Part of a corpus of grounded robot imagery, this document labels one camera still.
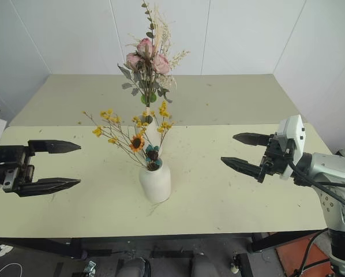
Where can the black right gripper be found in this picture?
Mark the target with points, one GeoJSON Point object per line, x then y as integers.
{"type": "Point", "coordinates": [279, 155]}

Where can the pink rose dried bouquet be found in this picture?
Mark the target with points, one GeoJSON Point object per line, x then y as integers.
{"type": "Point", "coordinates": [158, 63]}

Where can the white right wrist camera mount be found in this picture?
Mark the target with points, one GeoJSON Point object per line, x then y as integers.
{"type": "Point", "coordinates": [293, 130]}

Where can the squat white ceramic vase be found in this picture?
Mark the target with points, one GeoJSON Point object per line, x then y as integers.
{"type": "Point", "coordinates": [155, 184]}

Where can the caster wheel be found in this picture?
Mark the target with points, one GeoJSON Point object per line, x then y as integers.
{"type": "Point", "coordinates": [234, 264]}
{"type": "Point", "coordinates": [90, 267]}

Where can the orange floor mat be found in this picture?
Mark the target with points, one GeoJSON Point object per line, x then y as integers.
{"type": "Point", "coordinates": [302, 256]}

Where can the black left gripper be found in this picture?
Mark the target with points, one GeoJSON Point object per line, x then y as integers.
{"type": "Point", "coordinates": [11, 167]}

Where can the slim white ceramic vase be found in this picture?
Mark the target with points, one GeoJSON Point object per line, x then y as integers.
{"type": "Point", "coordinates": [152, 134]}

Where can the black table frame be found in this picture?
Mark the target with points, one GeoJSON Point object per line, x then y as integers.
{"type": "Point", "coordinates": [45, 245]}

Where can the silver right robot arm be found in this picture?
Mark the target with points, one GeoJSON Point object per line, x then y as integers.
{"type": "Point", "coordinates": [331, 166]}

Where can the yellow sunflower dried bouquet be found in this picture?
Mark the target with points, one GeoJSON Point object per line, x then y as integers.
{"type": "Point", "coordinates": [136, 143]}

